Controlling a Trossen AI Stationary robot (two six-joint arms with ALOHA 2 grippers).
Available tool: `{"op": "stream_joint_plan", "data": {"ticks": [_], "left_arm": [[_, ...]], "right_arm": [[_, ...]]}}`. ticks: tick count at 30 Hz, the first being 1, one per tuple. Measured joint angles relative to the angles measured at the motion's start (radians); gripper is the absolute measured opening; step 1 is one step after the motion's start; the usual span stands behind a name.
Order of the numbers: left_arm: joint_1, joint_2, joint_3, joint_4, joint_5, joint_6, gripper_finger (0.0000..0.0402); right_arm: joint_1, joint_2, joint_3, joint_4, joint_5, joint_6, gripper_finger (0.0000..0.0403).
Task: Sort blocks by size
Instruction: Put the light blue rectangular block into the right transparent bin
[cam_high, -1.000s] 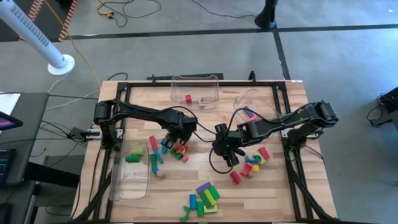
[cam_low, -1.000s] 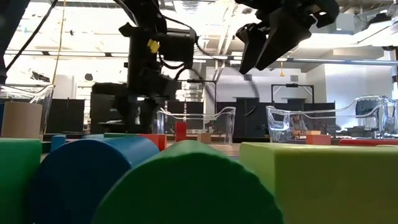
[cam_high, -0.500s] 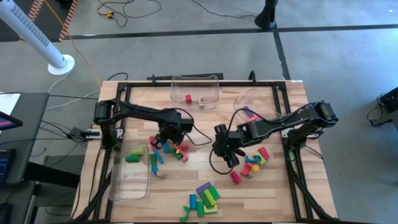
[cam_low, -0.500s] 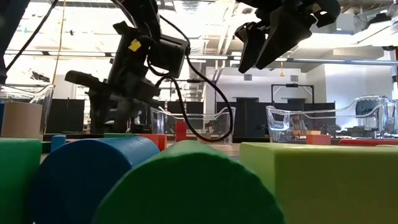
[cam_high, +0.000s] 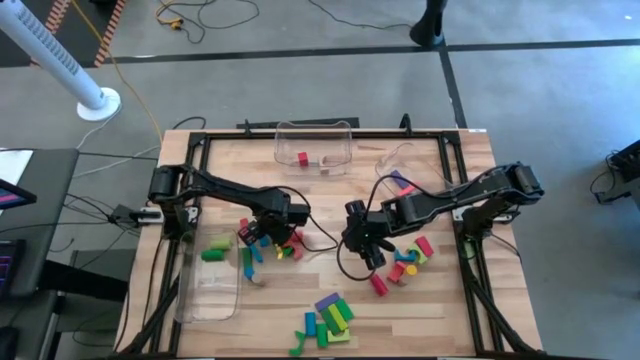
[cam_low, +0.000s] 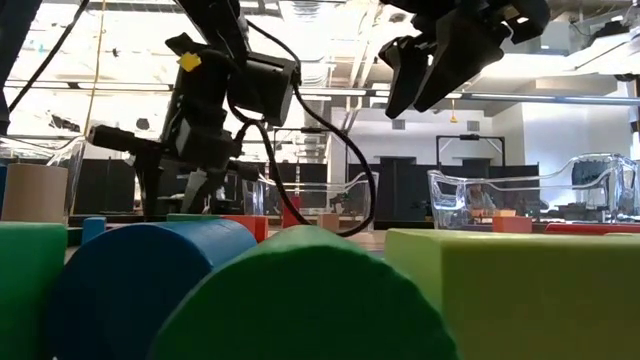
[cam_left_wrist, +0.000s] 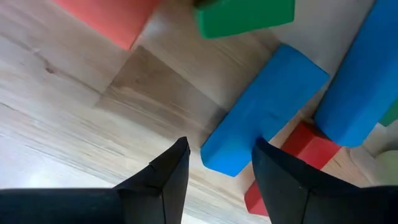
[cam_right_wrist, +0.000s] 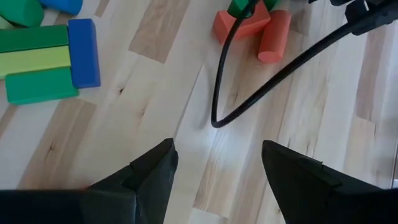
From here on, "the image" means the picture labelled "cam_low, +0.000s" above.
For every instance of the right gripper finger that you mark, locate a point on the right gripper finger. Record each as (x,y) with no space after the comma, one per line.
(407,70)
(460,55)

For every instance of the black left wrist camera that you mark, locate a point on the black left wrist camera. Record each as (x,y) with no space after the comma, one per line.
(265,90)

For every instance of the blue cylinder block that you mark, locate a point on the blue cylinder block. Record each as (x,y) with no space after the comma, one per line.
(125,285)

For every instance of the green half cylinder block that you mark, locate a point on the green half cylinder block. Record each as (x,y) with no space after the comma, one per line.
(300,300)

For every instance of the flat lime green block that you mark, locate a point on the flat lime green block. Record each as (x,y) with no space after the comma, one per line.
(525,300)

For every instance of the silver ceiling duct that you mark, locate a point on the silver ceiling duct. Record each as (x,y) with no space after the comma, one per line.
(305,15)

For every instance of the purple block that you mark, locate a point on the purple block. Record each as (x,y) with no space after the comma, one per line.
(475,226)

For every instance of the long ceiling light bar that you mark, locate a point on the long ceiling light bar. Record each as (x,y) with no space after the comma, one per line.
(550,98)

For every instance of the green arch block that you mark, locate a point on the green arch block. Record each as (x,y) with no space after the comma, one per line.
(30,290)
(195,217)

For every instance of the clear plastic bin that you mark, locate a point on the clear plastic bin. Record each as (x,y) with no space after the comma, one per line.
(450,200)
(75,160)
(360,200)

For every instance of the yellow tape tag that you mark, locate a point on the yellow tape tag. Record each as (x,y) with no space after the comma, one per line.
(189,61)

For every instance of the small natural wood block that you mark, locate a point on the small natural wood block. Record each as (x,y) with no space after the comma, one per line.
(328,222)

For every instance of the natural wood cylinder block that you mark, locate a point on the natural wood cylinder block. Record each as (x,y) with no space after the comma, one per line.
(35,195)

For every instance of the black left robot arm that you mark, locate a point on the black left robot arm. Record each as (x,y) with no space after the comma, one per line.
(215,25)

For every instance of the person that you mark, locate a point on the person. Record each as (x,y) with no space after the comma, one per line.
(477,197)

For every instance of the short blue block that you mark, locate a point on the short blue block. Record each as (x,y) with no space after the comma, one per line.
(93,229)

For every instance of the black partition wall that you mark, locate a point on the black partition wall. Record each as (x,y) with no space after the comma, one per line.
(415,190)

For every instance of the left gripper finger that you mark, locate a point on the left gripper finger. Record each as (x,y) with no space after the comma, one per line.
(200,190)
(149,180)

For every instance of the black gantry frame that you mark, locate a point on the black gantry frame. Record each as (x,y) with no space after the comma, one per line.
(470,136)

